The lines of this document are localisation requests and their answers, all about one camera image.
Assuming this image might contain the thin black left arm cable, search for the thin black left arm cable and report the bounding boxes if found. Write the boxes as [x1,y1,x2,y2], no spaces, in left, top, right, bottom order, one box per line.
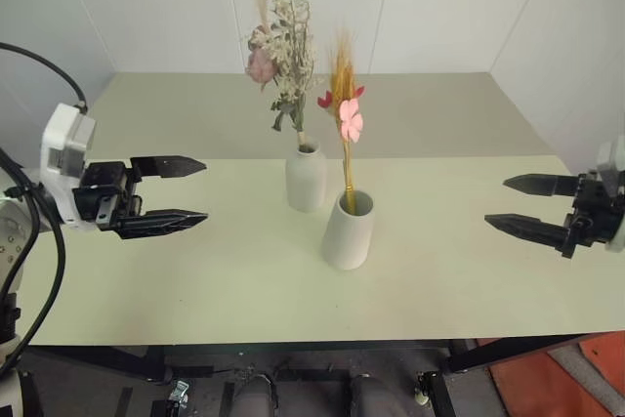
[0,41,88,110]

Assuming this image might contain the white bottle-shaped vase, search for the white bottle-shaped vase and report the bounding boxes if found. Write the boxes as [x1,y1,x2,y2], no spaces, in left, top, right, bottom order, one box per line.
[284,140,329,215]

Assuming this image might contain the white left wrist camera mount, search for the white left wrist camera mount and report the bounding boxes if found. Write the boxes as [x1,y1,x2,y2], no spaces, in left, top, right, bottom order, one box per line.
[39,103,98,233]

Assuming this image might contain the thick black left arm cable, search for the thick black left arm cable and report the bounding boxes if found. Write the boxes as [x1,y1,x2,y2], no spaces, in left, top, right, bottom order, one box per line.
[0,146,67,375]

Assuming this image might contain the dark grey rounded shape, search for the dark grey rounded shape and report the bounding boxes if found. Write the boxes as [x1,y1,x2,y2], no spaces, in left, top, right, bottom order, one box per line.
[229,371,278,417]

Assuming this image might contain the black metal table frame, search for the black metal table frame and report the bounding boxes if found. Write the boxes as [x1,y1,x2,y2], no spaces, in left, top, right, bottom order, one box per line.
[27,332,605,417]

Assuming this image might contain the pink and white dried bouquet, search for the pink and white dried bouquet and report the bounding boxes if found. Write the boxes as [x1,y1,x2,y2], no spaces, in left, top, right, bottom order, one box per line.
[243,0,326,152]

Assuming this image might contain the white conical vase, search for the white conical vase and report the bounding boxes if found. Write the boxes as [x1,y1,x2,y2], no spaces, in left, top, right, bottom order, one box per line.
[319,189,377,272]

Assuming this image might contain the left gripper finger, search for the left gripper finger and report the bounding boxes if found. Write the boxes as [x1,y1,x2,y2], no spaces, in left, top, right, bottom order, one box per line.
[128,155,207,181]
[115,210,210,242]

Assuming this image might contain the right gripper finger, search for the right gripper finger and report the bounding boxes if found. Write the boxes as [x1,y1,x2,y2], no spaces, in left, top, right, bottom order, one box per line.
[483,213,573,253]
[502,173,581,197]

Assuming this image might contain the table caster wheel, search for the table caster wheel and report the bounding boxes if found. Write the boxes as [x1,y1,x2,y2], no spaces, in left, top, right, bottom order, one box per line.
[167,379,190,409]
[413,371,437,407]

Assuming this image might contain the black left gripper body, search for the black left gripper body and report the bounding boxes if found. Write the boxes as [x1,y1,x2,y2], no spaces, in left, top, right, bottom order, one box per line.
[71,159,144,233]

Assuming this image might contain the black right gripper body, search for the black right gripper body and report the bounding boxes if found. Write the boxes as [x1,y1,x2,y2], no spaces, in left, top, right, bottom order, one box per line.
[560,170,622,260]

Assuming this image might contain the orange floor mat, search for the orange floor mat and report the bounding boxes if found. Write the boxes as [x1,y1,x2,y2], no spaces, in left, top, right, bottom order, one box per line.
[474,327,625,417]

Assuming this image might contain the orange wheat bouquet pink flower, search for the orange wheat bouquet pink flower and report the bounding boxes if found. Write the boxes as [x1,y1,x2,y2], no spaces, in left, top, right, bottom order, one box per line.
[316,24,368,217]

